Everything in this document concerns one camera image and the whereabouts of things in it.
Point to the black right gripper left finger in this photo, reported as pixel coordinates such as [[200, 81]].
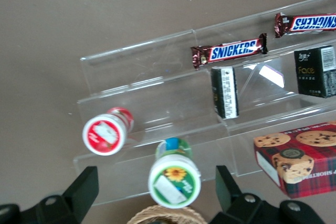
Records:
[[71, 203]]

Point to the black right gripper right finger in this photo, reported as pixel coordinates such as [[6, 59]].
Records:
[[236, 208]]

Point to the green gum bottle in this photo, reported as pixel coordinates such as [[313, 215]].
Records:
[[173, 182]]

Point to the red gum bottle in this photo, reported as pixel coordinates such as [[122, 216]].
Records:
[[103, 134]]

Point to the light wicker basket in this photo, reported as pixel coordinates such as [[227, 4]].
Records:
[[168, 216]]

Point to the red plaid cookie box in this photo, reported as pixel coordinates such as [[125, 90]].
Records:
[[302, 161]]

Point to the black tissue pack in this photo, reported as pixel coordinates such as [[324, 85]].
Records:
[[312, 72], [225, 93]]

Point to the clear acrylic stepped stand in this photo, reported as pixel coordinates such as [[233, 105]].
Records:
[[170, 98]]

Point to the Snickers chocolate bar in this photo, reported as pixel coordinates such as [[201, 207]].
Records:
[[231, 51], [309, 24]]

